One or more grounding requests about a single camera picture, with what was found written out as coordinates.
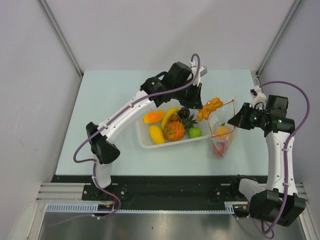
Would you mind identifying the yellow toy mango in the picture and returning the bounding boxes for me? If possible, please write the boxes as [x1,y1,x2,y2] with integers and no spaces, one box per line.
[149,125,166,145]

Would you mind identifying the clear zip bag red zipper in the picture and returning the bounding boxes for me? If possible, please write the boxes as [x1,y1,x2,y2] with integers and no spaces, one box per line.
[207,97,238,158]

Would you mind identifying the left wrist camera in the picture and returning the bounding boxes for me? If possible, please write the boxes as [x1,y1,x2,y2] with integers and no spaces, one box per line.
[189,61,208,87]

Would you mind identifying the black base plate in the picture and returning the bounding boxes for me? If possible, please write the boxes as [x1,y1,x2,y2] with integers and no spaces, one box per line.
[51,174,275,212]

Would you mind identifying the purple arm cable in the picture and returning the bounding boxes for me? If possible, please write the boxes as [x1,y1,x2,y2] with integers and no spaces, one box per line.
[48,53,202,227]
[248,80,311,238]

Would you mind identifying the orange toy pineapple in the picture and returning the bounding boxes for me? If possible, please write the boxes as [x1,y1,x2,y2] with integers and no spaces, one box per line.
[163,114,198,142]

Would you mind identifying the green toy bell pepper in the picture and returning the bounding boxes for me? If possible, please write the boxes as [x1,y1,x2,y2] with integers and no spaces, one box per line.
[188,127,202,139]

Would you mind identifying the white perforated plastic basket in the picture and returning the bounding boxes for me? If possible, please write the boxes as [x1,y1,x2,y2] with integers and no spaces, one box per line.
[136,100,210,149]

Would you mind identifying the yellow toy banana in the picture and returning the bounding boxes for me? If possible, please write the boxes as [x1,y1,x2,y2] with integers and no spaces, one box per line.
[160,107,181,130]

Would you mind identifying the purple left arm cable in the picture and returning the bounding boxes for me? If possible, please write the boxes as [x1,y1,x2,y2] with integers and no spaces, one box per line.
[48,53,202,227]

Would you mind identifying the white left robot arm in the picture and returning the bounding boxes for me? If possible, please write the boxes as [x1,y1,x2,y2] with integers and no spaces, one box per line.
[86,62,207,200]

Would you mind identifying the white slotted cable duct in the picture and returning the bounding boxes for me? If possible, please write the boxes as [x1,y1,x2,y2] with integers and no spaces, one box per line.
[46,201,237,215]

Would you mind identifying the orange toy papaya half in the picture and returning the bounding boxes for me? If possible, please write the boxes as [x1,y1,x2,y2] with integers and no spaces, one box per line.
[143,110,165,124]

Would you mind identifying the pink toy peach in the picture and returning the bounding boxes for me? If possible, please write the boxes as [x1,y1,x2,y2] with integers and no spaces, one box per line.
[212,142,229,158]

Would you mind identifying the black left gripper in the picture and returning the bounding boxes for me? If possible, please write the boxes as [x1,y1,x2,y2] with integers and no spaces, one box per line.
[172,80,203,110]

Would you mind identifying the aluminium frame post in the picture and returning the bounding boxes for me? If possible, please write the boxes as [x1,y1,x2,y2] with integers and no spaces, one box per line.
[255,0,303,78]
[36,0,84,79]

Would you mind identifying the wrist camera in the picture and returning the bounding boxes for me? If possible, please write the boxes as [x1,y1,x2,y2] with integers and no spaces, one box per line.
[189,61,208,87]
[249,85,267,109]

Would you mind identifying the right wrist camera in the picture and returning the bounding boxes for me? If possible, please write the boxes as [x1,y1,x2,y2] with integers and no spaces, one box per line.
[249,85,267,109]

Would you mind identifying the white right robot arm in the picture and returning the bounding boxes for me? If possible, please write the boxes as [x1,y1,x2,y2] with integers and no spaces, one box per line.
[228,93,306,227]

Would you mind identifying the aluminium frame post left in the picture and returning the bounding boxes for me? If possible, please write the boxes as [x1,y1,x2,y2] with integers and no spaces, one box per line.
[36,0,84,79]

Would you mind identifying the aluminium frame post right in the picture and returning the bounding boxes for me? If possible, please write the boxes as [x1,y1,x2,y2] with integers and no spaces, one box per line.
[255,0,303,78]

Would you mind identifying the orange toy ginger root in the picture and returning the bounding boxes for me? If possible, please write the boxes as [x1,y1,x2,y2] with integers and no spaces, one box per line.
[197,97,223,122]

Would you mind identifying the brown toy potato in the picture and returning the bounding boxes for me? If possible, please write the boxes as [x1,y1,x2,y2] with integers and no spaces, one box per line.
[169,114,181,122]

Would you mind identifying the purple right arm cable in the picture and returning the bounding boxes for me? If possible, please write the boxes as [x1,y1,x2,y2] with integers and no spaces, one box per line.
[248,80,311,238]

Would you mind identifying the dark purple toy eggplant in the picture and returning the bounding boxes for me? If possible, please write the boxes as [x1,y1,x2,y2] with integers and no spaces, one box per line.
[177,107,190,119]

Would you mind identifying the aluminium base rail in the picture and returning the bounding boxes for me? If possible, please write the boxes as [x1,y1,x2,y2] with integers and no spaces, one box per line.
[36,183,85,203]

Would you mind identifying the orange toy fruit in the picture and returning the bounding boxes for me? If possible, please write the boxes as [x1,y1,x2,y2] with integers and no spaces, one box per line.
[215,125,232,137]

